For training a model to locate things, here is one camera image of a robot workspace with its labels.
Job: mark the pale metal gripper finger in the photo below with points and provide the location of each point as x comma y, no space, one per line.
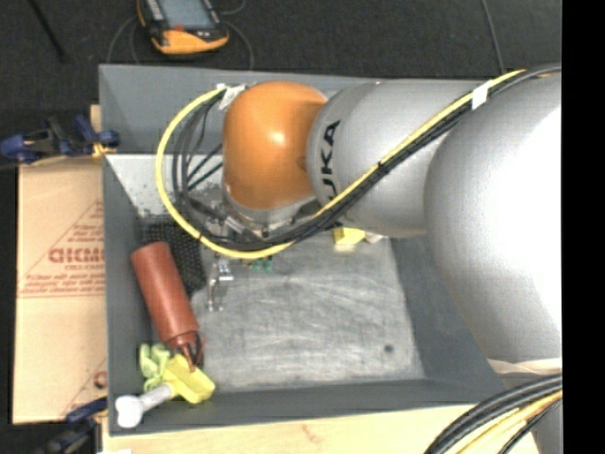
221,296
211,296

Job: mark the black mesh pad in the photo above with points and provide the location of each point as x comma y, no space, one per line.
184,249

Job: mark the red-brown squeeze bottle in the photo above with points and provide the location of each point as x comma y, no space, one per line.
163,291

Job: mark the grey metal bin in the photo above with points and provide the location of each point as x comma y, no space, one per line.
307,310

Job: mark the yellow block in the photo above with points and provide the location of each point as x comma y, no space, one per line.
347,237

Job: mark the brown cardboard board, red print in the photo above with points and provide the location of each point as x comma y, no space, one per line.
57,263

